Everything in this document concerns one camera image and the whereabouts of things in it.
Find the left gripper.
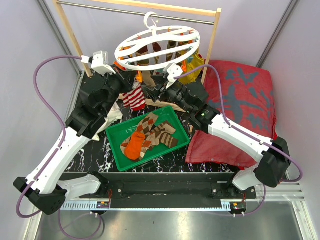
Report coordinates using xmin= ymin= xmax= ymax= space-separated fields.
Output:
xmin=100 ymin=64 xmax=138 ymax=116

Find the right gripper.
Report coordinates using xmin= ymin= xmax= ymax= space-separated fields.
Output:
xmin=141 ymin=73 xmax=194 ymax=115

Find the white round clip hanger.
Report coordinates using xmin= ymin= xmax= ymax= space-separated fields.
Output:
xmin=114 ymin=11 xmax=201 ymax=71

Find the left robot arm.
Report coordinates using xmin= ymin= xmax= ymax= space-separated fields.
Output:
xmin=13 ymin=65 xmax=136 ymax=215

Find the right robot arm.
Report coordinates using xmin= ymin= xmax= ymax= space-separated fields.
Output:
xmin=142 ymin=82 xmax=291 ymax=199

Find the orange argyle sock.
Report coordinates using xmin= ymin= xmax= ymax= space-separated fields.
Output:
xmin=120 ymin=113 xmax=159 ymax=162

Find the white cloth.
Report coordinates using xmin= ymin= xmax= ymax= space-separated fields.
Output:
xmin=92 ymin=102 xmax=123 ymax=141

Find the brown beige striped sock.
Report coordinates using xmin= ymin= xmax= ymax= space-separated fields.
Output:
xmin=152 ymin=121 xmax=179 ymax=149

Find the orange clothespin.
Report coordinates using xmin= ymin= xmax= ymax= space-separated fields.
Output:
xmin=181 ymin=61 xmax=187 ymax=73

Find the green plastic tray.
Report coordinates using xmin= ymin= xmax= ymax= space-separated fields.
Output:
xmin=106 ymin=106 xmax=190 ymax=172

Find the mustard yellow sock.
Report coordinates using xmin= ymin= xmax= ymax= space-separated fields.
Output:
xmin=178 ymin=50 xmax=205 ymax=85

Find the red patterned pillow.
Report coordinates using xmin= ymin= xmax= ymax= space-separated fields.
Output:
xmin=185 ymin=60 xmax=277 ymax=172

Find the metal hanging rod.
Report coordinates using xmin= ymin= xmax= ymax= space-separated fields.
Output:
xmin=56 ymin=0 xmax=215 ymax=25

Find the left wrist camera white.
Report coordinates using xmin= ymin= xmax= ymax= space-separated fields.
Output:
xmin=81 ymin=50 xmax=116 ymax=76

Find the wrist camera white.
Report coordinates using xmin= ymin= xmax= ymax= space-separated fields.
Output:
xmin=81 ymin=50 xmax=116 ymax=76
xmin=164 ymin=63 xmax=184 ymax=89

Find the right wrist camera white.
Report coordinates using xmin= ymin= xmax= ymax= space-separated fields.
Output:
xmin=164 ymin=63 xmax=184 ymax=89

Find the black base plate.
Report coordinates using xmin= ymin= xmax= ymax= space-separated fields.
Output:
xmin=62 ymin=171 xmax=257 ymax=210

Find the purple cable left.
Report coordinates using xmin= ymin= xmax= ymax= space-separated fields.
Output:
xmin=15 ymin=55 xmax=106 ymax=240

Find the wooden clothes rack frame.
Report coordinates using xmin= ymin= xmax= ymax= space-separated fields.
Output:
xmin=53 ymin=0 xmax=222 ymax=113

